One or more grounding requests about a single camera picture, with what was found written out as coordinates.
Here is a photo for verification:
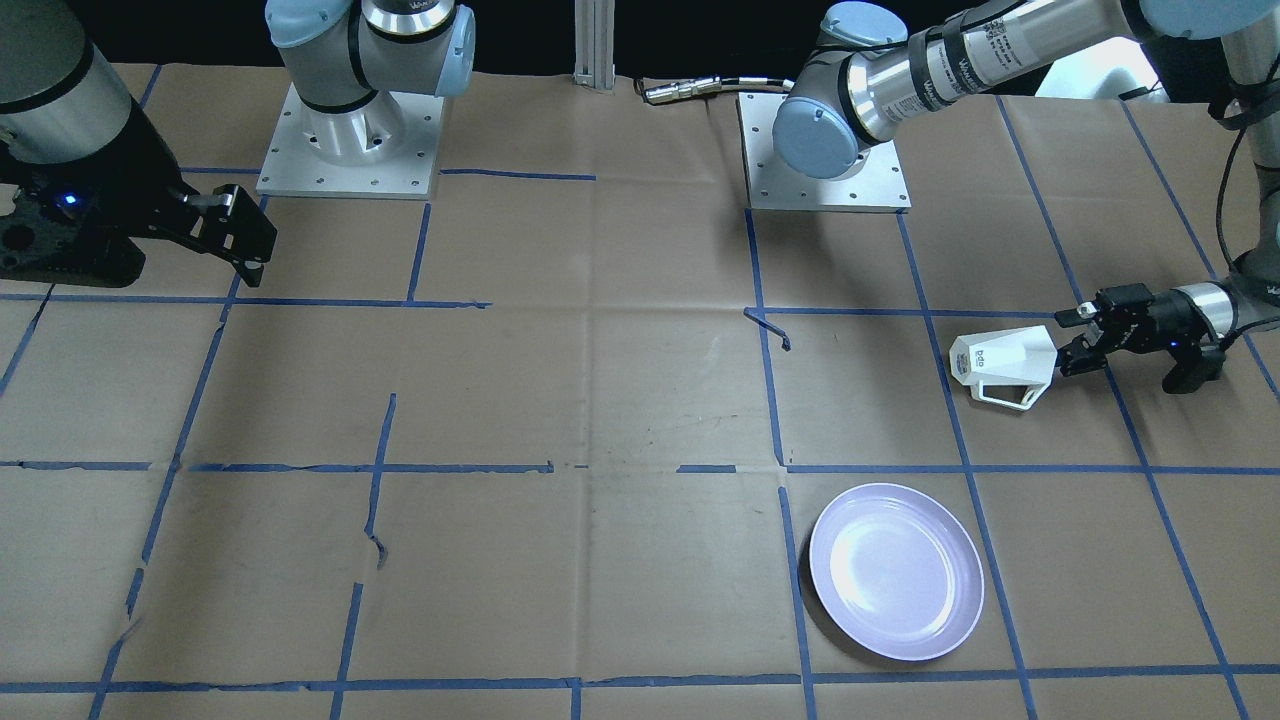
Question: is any lavender round plate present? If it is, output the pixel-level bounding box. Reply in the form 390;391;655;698
808;482;986;662

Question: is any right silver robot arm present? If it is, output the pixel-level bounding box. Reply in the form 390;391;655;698
3;1;477;290

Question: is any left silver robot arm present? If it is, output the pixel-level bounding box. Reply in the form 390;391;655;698
772;1;1279;395

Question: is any aluminium extrusion post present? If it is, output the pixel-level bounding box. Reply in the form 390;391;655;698
573;0;616;94

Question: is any white faceted cup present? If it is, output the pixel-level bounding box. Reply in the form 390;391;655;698
947;325;1057;411

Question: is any braided metal cable connector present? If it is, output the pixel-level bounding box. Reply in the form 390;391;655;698
634;76;795;106

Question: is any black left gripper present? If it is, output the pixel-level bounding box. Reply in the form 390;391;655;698
1053;284;1228;395

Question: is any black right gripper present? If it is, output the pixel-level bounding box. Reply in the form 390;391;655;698
3;135;278;288

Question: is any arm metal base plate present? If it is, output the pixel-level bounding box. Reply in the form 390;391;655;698
739;92;913;213
256;87;449;201

